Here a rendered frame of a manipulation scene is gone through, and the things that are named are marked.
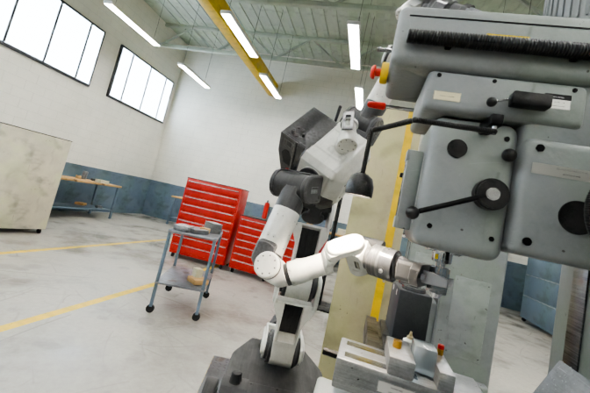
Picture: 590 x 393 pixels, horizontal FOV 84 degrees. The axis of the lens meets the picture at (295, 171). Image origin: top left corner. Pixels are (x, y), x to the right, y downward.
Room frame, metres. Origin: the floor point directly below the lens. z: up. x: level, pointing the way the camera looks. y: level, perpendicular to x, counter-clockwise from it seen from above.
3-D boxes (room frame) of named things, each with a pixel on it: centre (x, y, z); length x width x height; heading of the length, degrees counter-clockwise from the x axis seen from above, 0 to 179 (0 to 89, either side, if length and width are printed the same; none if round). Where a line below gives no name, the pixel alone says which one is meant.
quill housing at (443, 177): (0.83, -0.41, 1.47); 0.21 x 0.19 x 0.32; 167
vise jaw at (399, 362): (0.87, -0.36, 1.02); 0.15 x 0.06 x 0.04; 165
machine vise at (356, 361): (0.87, -0.39, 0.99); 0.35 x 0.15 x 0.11; 75
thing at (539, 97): (0.69, -0.44, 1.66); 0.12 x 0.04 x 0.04; 77
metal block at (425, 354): (0.86, -0.42, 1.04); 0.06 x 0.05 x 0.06; 165
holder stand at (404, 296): (1.37, -0.57, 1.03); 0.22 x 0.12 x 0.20; 168
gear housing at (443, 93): (0.83, -0.45, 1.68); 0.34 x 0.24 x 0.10; 77
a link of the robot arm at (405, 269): (0.89, -0.34, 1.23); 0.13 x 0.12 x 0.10; 142
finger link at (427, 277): (0.81, -0.39, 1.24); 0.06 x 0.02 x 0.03; 52
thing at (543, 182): (0.79, -0.60, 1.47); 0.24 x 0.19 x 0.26; 167
